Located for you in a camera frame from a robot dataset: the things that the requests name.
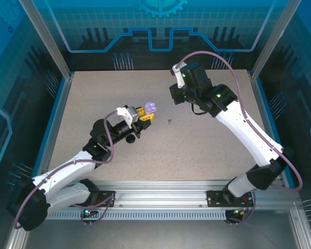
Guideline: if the purple earbud charging case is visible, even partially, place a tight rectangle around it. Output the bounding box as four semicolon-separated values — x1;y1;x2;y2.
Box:
144;101;158;114

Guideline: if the small LED circuit board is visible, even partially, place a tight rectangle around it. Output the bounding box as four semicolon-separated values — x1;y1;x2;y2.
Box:
227;207;249;218
81;206;99;218

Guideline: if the grey metal bottom panel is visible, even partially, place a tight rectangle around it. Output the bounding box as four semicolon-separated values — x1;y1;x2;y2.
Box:
23;219;301;249

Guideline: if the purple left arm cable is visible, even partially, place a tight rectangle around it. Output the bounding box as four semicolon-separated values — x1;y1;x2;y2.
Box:
13;110;120;230

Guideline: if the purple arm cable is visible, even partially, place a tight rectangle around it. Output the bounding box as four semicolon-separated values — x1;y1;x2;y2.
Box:
176;50;303;226
13;110;120;230

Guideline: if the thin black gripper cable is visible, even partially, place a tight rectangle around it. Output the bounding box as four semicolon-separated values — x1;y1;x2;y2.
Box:
191;103;208;115

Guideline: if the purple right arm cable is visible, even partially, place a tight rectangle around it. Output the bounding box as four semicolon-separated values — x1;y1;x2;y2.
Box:
176;50;303;226

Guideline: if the blue aluminium side rail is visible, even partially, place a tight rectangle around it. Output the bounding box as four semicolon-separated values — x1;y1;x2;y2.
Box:
31;74;75;177
250;74;296;189

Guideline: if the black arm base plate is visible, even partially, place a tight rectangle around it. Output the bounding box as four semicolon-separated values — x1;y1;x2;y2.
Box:
206;189;257;208
68;190;117;208

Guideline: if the aluminium mounting rail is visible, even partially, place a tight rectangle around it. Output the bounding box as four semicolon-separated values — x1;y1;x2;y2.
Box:
67;179;300;208

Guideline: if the slotted grey cable duct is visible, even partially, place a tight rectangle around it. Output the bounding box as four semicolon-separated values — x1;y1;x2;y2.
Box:
45;209;230;221

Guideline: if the aluminium frame post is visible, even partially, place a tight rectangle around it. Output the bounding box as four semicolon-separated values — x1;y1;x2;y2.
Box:
250;0;303;80
17;0;75;80

